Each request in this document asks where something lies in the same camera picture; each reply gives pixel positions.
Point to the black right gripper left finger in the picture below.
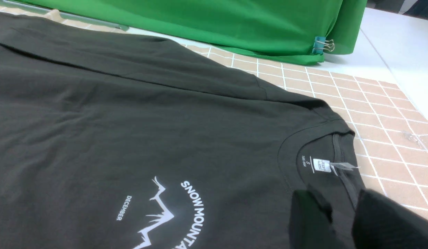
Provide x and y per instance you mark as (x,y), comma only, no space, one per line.
(310,224)

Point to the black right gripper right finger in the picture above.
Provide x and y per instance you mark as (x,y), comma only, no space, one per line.
(381,223)

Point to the dark gray long-sleeved shirt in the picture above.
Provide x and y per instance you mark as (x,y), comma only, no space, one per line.
(119,141)

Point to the beige checkered tablecloth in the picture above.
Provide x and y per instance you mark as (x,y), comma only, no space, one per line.
(391,141)

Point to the blue binder clip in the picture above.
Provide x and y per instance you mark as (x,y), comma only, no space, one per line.
(321,45)

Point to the green backdrop cloth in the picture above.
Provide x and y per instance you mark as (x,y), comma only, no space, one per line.
(277,30)

